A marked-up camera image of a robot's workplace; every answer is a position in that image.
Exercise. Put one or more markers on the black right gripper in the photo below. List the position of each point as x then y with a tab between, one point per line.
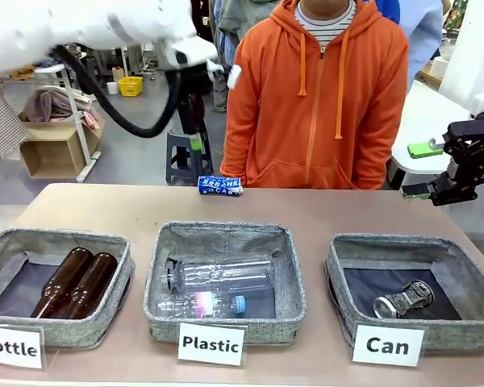
472	157

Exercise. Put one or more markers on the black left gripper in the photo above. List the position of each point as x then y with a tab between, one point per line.
189	92

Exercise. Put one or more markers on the crushed silver can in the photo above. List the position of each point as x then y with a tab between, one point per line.
403	300

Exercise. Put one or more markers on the large clear plastic bottle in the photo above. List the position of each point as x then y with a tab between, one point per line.
222	274

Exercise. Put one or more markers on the clear bottle blue cap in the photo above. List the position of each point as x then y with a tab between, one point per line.
197	306

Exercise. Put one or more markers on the brown glass bottle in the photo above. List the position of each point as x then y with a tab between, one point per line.
64	278
93	286

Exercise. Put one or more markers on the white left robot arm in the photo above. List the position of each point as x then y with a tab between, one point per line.
84	20

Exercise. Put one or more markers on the blue drink can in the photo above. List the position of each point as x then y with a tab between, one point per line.
219	186

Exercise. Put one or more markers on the grey fabric basket can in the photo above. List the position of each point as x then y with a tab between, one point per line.
387	250

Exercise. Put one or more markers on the grey fabric basket plastic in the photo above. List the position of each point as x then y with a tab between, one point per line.
222	238

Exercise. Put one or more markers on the white Can label card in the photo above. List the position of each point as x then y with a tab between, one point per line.
387	345

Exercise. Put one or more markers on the grey fabric basket bottle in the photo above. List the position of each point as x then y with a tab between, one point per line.
105	326

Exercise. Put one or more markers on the grey plastic stool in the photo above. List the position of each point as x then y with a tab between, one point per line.
177	161

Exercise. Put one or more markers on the white rounded table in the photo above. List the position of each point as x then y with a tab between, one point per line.
423	121

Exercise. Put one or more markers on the yellow plastic crate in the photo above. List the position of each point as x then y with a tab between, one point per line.
130	86

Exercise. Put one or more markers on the white paper roll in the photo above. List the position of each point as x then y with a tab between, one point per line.
112	88

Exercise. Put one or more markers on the person in orange hoodie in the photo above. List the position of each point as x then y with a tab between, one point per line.
306	101

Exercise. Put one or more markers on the bystander in blue jacket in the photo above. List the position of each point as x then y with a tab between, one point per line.
425	36

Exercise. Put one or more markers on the plaid cloth on box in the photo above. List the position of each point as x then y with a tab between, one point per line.
52	105

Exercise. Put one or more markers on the cardboard box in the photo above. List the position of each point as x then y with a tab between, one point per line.
48	153

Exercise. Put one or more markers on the checked brown cloth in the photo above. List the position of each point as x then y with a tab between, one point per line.
2	121

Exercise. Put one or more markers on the white Plastic label card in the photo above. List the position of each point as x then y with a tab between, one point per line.
211	344

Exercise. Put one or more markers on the white Bottle label card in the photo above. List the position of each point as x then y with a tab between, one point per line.
8	346

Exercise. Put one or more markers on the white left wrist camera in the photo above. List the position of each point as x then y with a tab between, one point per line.
234	76

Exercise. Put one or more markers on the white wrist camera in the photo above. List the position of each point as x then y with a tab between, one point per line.
482	102
234	76

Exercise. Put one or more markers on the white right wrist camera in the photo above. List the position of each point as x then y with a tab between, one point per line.
482	102

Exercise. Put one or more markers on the white metal frame table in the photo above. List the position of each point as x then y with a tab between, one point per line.
82	129

